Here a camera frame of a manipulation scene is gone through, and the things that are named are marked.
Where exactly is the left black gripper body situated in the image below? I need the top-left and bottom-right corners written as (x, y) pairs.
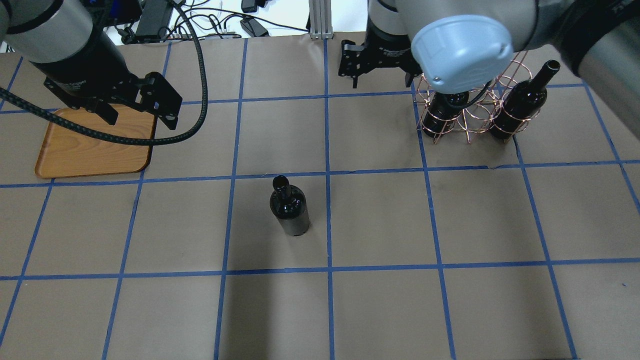
top-left (38, 30), bottom-right (151, 111)

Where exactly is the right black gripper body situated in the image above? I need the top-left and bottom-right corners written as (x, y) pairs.
top-left (362, 27), bottom-right (422, 71)

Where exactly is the dark wine bottle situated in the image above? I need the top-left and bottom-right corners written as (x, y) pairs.
top-left (269, 175), bottom-right (311, 237)

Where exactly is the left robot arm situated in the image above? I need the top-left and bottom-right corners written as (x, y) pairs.
top-left (1, 0), bottom-right (183, 130)

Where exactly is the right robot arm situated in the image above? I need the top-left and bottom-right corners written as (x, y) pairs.
top-left (338, 0), bottom-right (639, 133)

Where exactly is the dark wine bottle left end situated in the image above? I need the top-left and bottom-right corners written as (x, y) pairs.
top-left (422, 91), bottom-right (470, 139)

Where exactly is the dark wine bottle end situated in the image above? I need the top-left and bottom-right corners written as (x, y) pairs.
top-left (489, 59), bottom-right (562, 141)
top-left (422, 91), bottom-right (470, 139)

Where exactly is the wooden tray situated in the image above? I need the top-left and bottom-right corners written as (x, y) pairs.
top-left (34, 105), bottom-right (157, 179)

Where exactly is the dark wine bottle right end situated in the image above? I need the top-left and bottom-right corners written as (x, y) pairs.
top-left (489, 59), bottom-right (562, 141)

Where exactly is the black power adapter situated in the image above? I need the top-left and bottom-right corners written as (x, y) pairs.
top-left (134, 0), bottom-right (174, 44)

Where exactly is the aluminium frame post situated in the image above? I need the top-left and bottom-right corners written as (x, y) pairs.
top-left (308, 0), bottom-right (334, 40)

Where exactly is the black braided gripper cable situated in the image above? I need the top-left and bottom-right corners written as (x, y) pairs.
top-left (0, 0), bottom-right (208, 146)

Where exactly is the copper wire bottle basket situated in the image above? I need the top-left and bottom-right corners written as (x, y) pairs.
top-left (413, 50), bottom-right (535, 145)

